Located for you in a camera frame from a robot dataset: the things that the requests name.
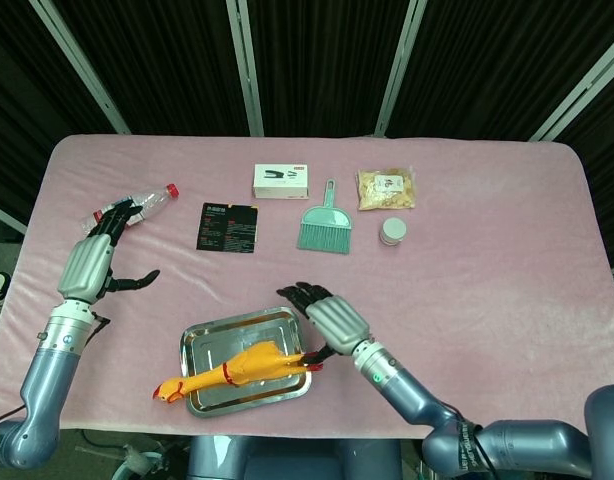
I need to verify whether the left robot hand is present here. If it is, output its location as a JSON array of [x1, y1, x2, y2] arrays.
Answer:
[[56, 198, 162, 305]]

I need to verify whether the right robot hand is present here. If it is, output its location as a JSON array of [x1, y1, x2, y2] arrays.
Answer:
[[276, 282, 372, 371]]

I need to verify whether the yellow rubber chicken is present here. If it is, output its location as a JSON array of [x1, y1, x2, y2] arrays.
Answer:
[[152, 340, 324, 403]]

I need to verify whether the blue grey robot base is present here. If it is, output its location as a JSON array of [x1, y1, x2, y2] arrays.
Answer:
[[186, 434, 403, 480]]

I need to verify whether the teal hand brush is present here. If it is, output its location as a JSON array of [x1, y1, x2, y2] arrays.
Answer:
[[296, 179, 354, 255]]

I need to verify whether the stainless steel tray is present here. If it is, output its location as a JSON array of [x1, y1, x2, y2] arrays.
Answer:
[[180, 307, 313, 419]]

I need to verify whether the clear plastic water bottle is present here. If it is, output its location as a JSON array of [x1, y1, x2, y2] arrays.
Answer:
[[81, 183, 181, 239]]

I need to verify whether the small white jar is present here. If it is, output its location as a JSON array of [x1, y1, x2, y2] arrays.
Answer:
[[378, 217, 408, 248]]

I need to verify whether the clear bag of snacks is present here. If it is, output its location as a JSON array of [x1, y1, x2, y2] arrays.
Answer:
[[355, 166, 418, 212]]

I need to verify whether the black printed card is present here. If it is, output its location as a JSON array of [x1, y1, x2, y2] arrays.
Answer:
[[195, 201, 260, 256]]

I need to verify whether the white stapler box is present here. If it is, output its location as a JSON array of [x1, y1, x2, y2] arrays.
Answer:
[[251, 163, 310, 200]]

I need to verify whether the pink tablecloth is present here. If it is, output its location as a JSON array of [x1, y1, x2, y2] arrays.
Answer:
[[0, 133, 614, 441]]

